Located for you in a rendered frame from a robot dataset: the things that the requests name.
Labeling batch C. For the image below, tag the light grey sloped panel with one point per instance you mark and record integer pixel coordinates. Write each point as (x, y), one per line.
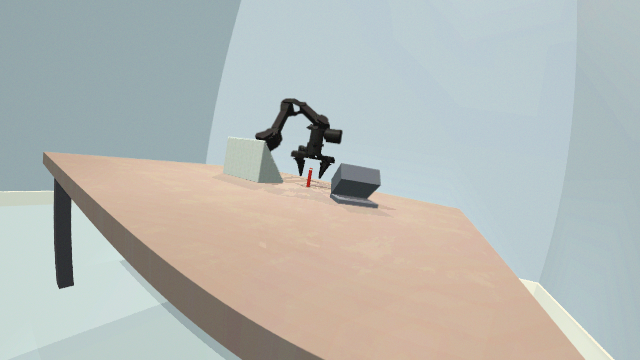
(352, 185)

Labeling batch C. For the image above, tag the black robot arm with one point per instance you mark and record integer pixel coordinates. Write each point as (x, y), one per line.
(320, 127)

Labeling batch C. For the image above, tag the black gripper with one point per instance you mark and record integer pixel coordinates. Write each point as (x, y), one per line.
(314, 149)

